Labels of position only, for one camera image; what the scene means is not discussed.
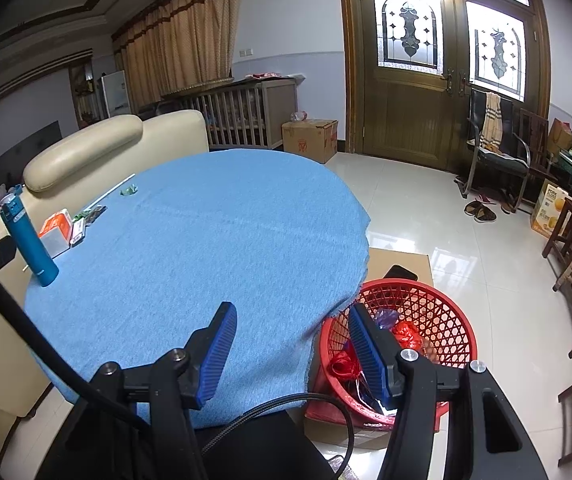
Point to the dark wooden chair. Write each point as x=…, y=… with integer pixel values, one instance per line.
x=566, y=230

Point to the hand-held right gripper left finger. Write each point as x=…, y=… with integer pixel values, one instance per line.
x=215, y=355

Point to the blue thermos bottle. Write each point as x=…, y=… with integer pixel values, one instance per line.
x=28, y=240

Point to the black television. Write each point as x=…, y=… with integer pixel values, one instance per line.
x=25, y=155

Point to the brown slipper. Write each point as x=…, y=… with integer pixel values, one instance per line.
x=486, y=215
x=473, y=208

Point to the white barcode packet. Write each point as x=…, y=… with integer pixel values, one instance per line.
x=77, y=232

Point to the flat cardboard box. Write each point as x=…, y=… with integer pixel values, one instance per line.
x=406, y=260

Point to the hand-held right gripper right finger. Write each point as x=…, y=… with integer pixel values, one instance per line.
x=368, y=355

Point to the brown wooden chair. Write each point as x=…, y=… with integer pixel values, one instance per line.
x=533, y=135

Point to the glass display cabinet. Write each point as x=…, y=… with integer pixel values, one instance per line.
x=85, y=95

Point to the striped towel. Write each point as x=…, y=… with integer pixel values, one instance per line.
x=492, y=120

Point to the tall brown cardboard box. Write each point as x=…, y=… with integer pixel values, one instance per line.
x=560, y=137

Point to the small green wrapper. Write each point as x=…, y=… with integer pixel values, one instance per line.
x=80, y=216

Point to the glossy red plastic bag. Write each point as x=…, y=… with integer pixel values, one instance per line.
x=406, y=335

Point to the black rectangular device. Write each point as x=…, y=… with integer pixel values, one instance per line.
x=401, y=272

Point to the red plastic basket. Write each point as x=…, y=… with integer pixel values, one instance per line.
x=441, y=310

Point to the blue tablecloth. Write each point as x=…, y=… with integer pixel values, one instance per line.
x=215, y=240

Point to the orange white tissue box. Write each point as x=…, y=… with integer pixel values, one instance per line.
x=55, y=232

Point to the wooden crib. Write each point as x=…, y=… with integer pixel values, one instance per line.
x=278, y=110

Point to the cream leather sofa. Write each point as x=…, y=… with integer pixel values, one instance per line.
x=90, y=145

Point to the green candy wrapper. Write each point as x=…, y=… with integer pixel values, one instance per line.
x=129, y=190

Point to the black metal chair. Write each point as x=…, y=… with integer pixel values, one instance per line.
x=501, y=165

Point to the beige curtains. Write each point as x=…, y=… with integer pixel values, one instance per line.
x=185, y=35

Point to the white standing air conditioner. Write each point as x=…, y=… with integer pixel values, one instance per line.
x=115, y=95

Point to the wooden double door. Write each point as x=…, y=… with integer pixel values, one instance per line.
x=406, y=115

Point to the dark snack packet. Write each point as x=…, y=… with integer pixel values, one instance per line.
x=96, y=214

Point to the yellow printed carton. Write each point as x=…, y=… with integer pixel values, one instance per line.
x=548, y=210

